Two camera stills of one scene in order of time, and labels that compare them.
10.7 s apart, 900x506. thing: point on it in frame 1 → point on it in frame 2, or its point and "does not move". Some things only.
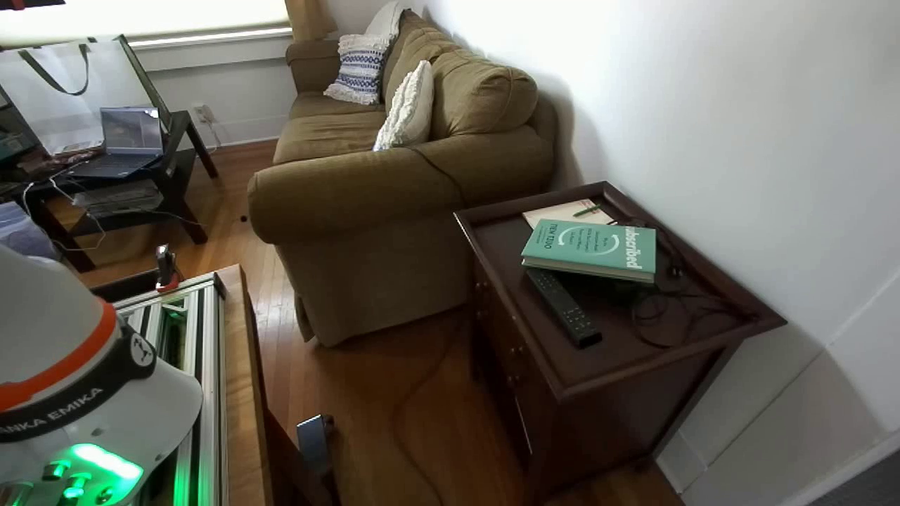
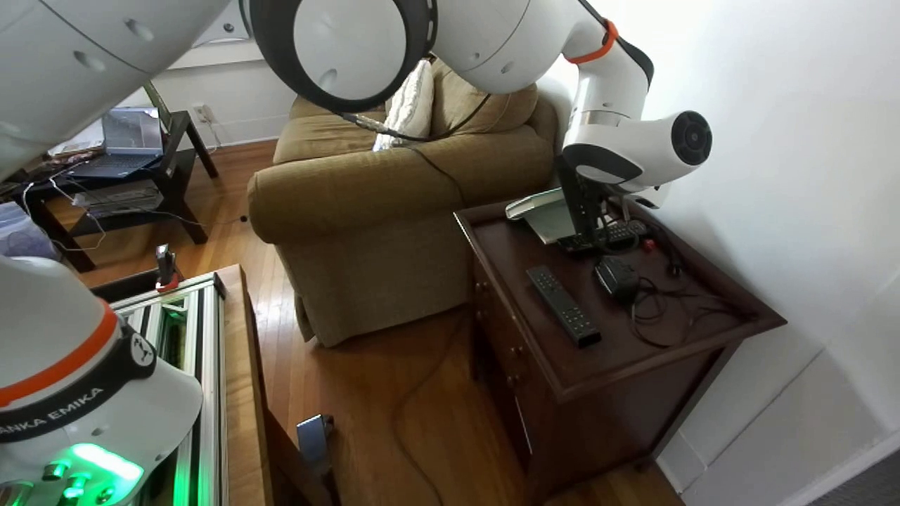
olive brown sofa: x=369 y=230 does not move
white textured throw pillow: x=411 y=110 does not move
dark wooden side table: x=602 y=332 does not move
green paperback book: x=591 y=249 → x=546 y=214
